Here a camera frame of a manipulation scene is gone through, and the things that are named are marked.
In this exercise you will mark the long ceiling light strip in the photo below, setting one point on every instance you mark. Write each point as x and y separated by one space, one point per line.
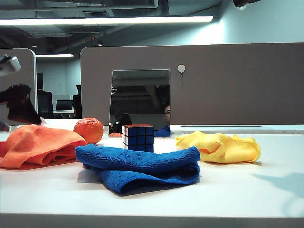
107 20

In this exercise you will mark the short ceiling light strip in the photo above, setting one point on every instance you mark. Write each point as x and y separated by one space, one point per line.
54 55

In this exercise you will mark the Rubik's cube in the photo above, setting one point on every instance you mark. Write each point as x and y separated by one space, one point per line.
139 137

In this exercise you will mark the orange microfiber rag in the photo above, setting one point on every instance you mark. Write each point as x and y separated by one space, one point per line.
35 145

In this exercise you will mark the yellow microfiber rag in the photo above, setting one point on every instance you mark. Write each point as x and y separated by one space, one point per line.
223 149

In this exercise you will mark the standing square mirror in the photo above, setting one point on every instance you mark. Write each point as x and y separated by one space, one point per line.
140 92

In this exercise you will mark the dark seated person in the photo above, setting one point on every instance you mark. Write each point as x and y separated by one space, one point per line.
77 104

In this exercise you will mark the black office chair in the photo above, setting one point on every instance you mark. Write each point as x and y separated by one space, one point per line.
45 104

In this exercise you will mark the orange fruit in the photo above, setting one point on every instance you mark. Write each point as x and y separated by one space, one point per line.
90 129

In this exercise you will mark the blue microfiber rag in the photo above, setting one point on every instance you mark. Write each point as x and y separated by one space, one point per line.
133 161

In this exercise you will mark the dark computer monitor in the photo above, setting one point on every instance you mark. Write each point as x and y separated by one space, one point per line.
64 105

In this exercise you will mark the wide brown desk divider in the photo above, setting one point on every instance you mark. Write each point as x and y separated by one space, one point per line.
237 90

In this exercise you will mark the white wall hook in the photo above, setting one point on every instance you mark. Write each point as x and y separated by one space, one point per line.
181 68

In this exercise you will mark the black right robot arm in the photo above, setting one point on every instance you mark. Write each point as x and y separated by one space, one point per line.
244 2

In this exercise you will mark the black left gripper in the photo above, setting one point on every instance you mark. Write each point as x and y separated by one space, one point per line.
16 93

